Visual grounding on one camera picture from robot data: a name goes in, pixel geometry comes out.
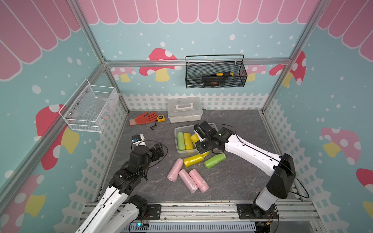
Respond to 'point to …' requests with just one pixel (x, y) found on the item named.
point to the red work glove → (142, 119)
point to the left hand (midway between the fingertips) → (155, 148)
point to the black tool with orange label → (211, 83)
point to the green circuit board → (141, 226)
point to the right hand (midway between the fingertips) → (200, 146)
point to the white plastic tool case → (187, 109)
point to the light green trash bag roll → (214, 160)
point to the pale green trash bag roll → (180, 141)
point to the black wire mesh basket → (196, 73)
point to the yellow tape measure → (161, 118)
